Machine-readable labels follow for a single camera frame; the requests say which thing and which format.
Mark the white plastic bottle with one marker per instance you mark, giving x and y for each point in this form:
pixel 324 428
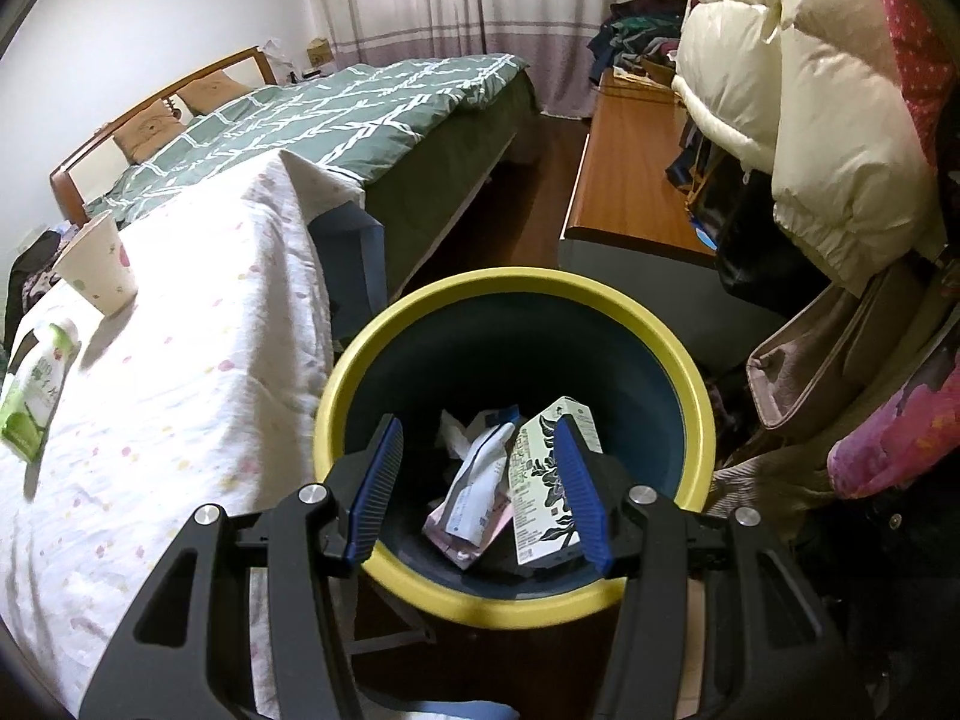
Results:
pixel 476 487

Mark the pink floral garment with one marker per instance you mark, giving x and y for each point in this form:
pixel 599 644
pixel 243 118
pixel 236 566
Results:
pixel 900 442

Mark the white puffer jacket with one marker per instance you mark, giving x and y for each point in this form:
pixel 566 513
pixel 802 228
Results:
pixel 825 90

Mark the white printed carton box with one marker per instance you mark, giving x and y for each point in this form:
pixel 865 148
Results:
pixel 536 480

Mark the black bag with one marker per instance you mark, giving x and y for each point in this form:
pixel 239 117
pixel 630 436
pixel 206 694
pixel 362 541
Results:
pixel 757 255

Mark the green checked quilt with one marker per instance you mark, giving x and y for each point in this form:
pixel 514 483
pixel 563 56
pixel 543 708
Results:
pixel 315 112

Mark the red dotted cloth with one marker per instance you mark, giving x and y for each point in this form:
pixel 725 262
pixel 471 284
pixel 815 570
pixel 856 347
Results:
pixel 922 52

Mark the striped pale curtain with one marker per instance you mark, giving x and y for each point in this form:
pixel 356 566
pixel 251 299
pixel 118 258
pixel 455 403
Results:
pixel 487 0

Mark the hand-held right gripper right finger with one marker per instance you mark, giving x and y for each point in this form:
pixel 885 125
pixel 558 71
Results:
pixel 583 495

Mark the mixed clothes pile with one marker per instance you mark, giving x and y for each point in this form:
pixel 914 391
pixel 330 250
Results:
pixel 637 30

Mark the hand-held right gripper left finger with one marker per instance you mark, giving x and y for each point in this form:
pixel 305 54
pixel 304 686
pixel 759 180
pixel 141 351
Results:
pixel 375 495

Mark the white paper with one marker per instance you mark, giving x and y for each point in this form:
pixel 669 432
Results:
pixel 454 431

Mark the beige bag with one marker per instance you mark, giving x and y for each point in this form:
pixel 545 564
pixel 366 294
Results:
pixel 825 367

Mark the white bottle green label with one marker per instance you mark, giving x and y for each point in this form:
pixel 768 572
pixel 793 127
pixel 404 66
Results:
pixel 34 390

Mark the wooden bed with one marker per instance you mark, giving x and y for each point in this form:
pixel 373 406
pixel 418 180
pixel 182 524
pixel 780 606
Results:
pixel 435 195

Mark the brown pillow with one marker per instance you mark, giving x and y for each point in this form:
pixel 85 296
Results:
pixel 146 131
pixel 210 94

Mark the yellow-rimmed dark bin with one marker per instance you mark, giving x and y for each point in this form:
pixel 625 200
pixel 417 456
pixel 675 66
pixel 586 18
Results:
pixel 517 281

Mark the wooden cabinet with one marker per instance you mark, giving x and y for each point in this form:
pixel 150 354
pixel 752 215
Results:
pixel 630 165

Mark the dark clothes pile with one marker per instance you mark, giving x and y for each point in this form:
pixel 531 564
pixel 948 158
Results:
pixel 30 262

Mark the white paper cup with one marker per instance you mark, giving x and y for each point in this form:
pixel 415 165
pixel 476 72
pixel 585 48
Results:
pixel 94 262

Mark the brown tissue box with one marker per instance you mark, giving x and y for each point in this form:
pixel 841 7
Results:
pixel 320 52

